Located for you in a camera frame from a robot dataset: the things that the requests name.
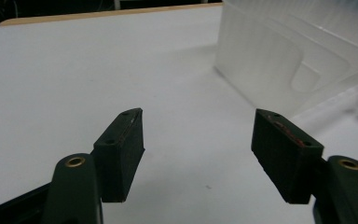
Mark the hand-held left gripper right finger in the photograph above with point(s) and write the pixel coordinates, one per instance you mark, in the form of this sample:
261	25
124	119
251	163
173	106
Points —
287	161

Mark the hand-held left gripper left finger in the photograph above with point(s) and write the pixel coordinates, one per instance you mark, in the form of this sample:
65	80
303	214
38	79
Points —
118	155

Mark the translucent plastic storage box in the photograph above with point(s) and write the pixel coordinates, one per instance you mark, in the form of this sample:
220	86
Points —
270	56

